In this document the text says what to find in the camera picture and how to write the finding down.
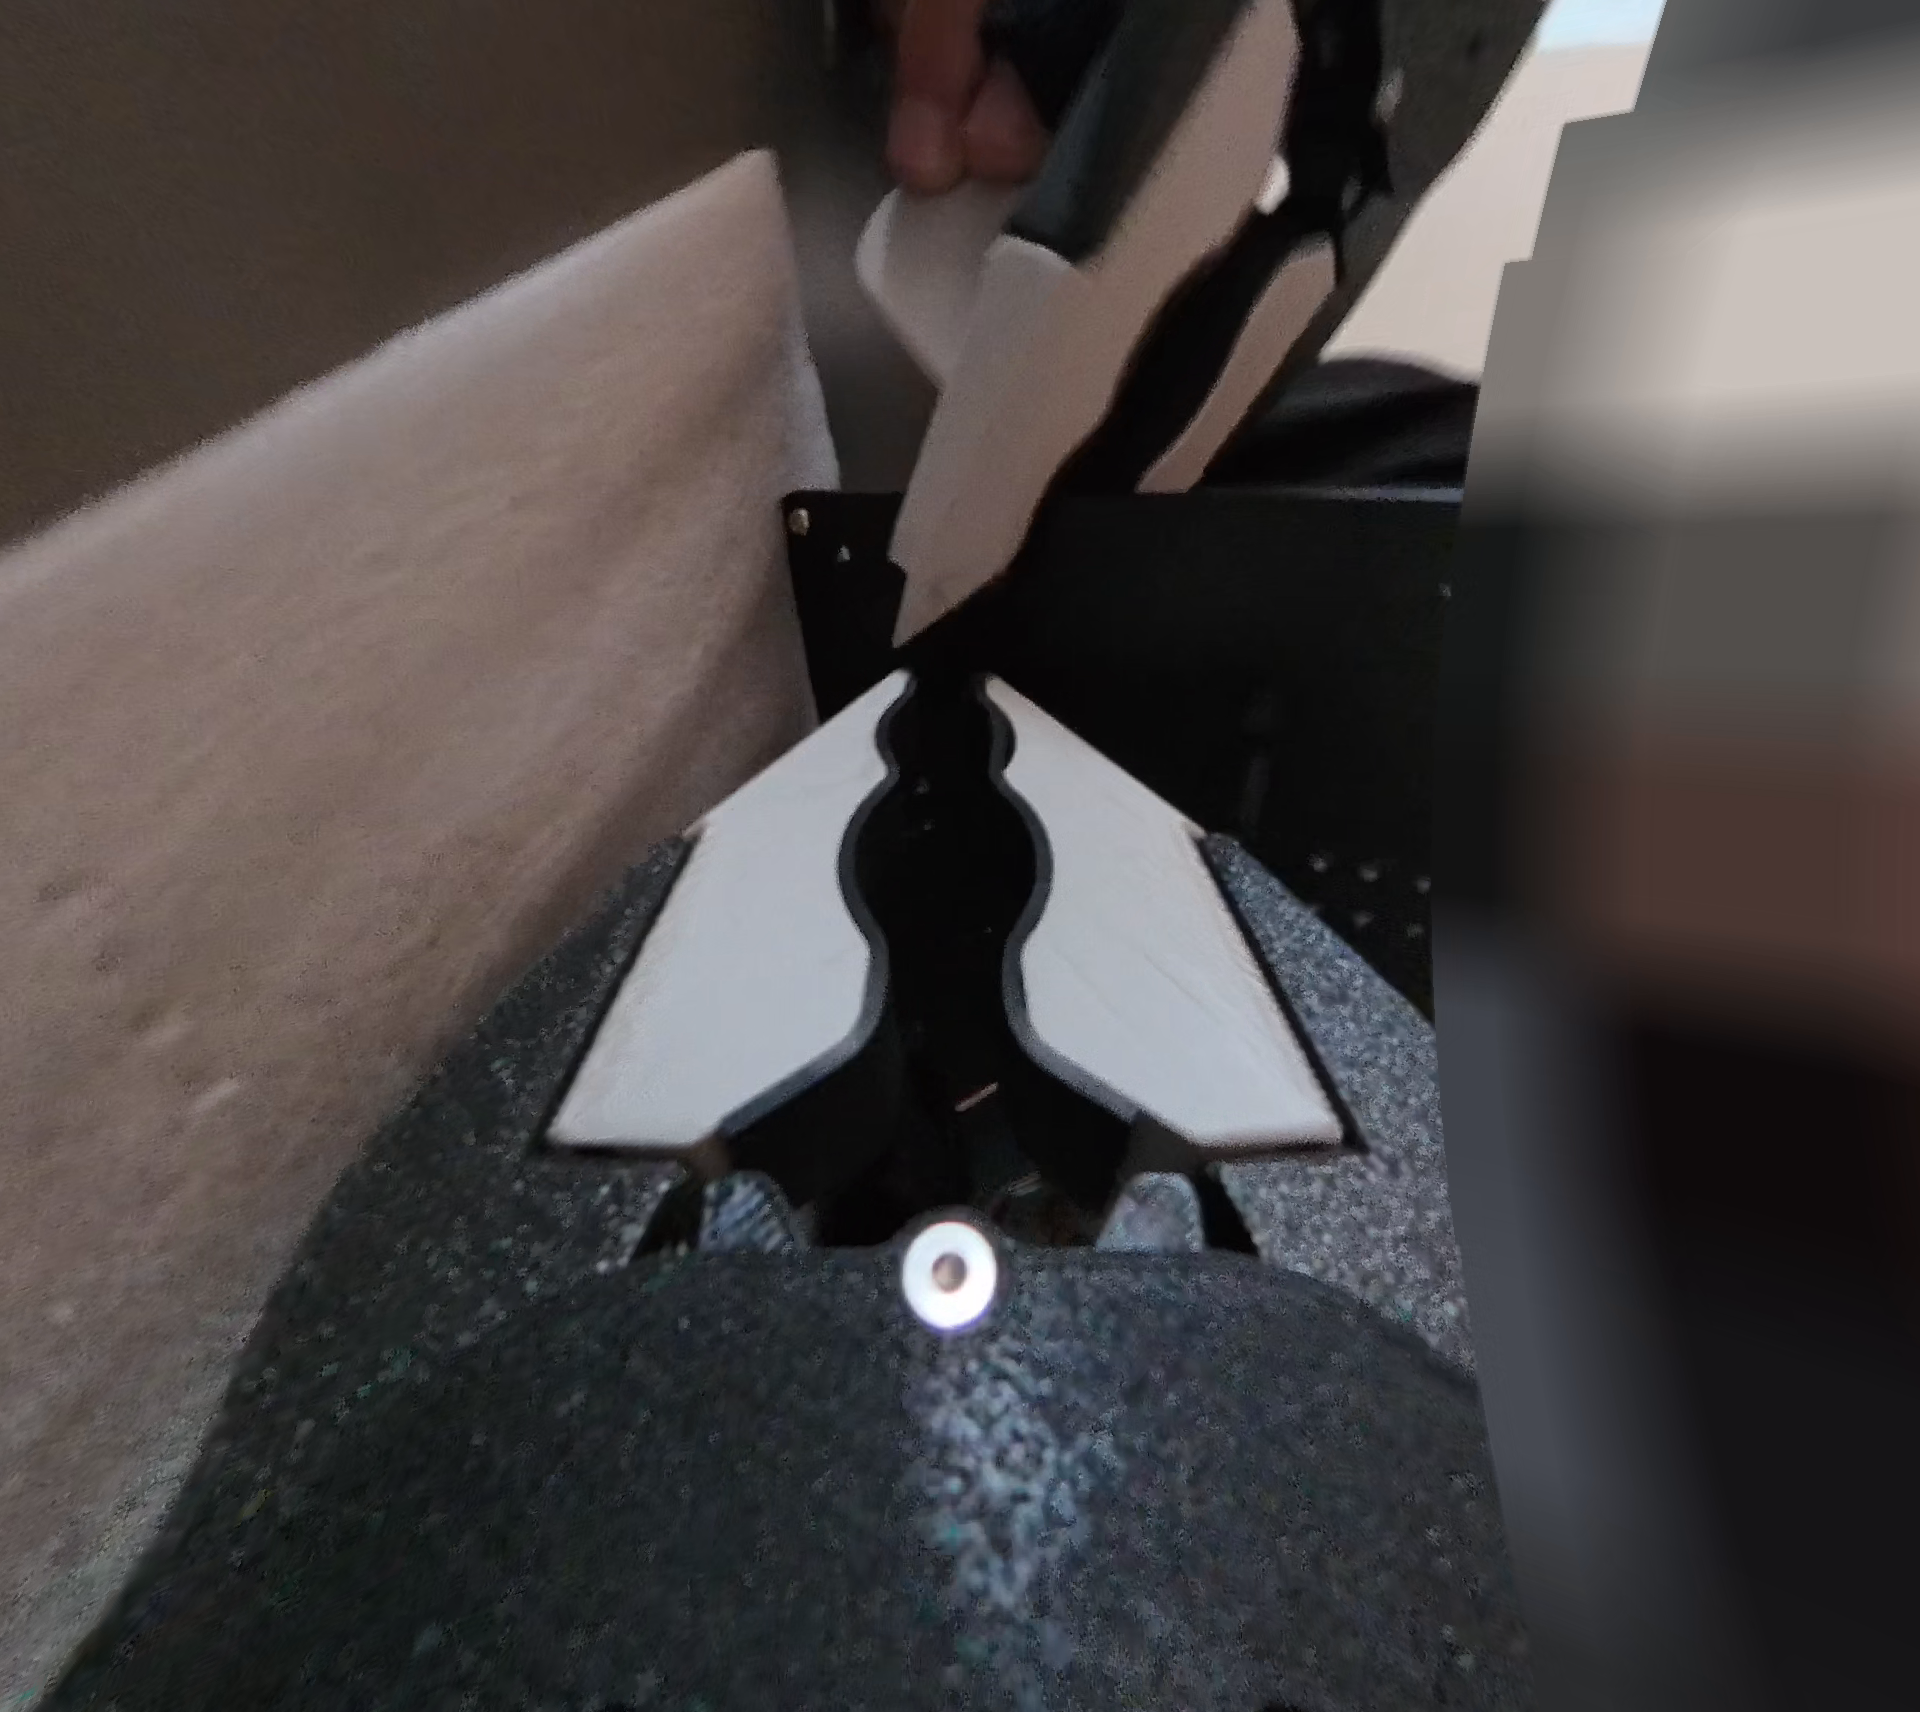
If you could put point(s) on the white foam sheet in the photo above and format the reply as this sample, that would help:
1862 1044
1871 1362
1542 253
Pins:
375 693

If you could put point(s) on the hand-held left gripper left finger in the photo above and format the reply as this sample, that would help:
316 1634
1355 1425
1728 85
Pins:
721 976

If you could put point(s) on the blue toy robot arm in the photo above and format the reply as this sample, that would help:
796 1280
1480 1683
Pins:
1201 633

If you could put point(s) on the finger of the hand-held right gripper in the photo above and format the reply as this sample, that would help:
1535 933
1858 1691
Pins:
1261 363
1050 363

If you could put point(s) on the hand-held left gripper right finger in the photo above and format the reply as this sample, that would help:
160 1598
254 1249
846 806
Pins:
1170 992

